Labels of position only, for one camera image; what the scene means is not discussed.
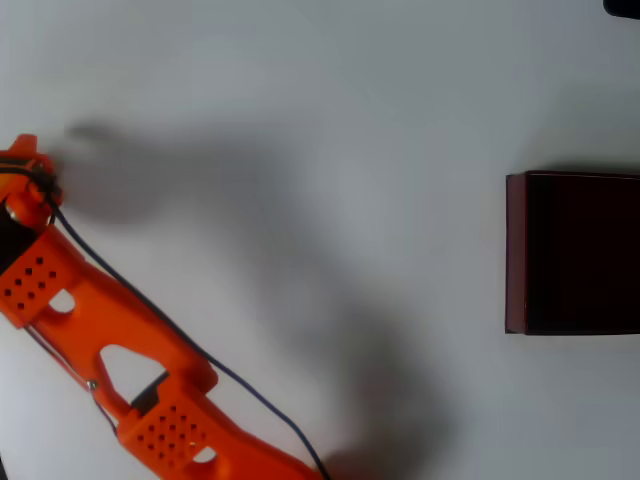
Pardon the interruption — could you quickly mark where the dark red box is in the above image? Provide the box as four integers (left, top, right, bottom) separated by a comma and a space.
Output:
504, 170, 640, 337

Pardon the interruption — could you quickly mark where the black object at corner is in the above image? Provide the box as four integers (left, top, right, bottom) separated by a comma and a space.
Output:
602, 0, 640, 21

